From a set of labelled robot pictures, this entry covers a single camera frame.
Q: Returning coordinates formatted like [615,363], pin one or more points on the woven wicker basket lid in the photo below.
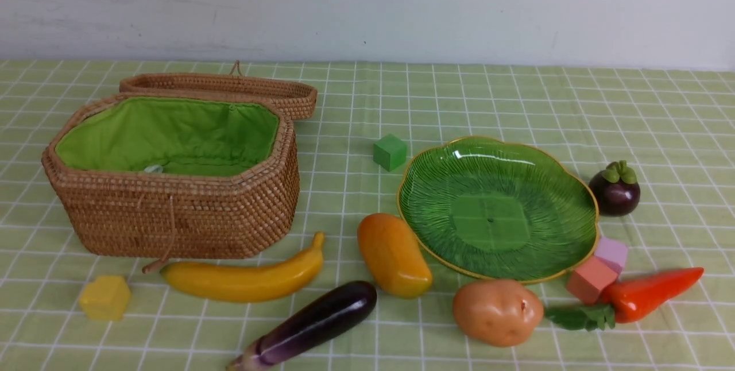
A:
[294,99]

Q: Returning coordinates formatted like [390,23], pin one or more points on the purple toy eggplant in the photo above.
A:
[326,318]

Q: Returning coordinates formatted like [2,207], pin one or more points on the brown toy potato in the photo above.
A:
[499,313]

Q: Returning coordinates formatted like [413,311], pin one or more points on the yellow toy banana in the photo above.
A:
[247,284]

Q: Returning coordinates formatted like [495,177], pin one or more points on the yellow foam block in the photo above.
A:
[106,298]

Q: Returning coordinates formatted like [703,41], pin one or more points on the green foam cube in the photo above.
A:
[390,152]

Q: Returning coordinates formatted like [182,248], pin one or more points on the orange toy carrot green leaves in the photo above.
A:
[626,301]

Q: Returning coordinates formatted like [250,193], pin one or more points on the orange toy mango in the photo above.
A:
[392,254]

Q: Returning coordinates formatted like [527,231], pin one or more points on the green checkered tablecloth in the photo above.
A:
[674,127]

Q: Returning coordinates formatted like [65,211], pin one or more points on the salmon pink foam cube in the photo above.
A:
[588,280]

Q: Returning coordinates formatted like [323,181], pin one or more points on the light purple foam cube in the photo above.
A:
[612,253]

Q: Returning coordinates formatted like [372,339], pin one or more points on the woven wicker basket green lining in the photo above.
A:
[156,175]

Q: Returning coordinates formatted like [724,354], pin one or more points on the green leaf-shaped glass plate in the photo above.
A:
[495,210]

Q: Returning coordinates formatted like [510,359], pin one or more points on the dark purple toy mangosteen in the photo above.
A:
[616,189]

